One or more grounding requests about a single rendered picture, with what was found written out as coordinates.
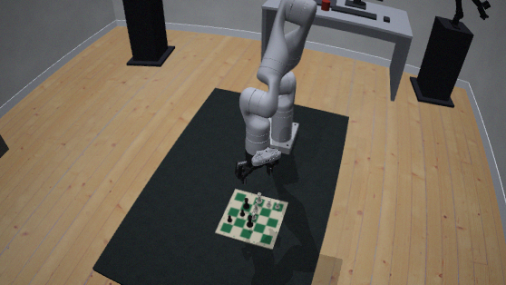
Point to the green and cream chessboard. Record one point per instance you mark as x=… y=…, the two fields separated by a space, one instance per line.
x=265 y=227

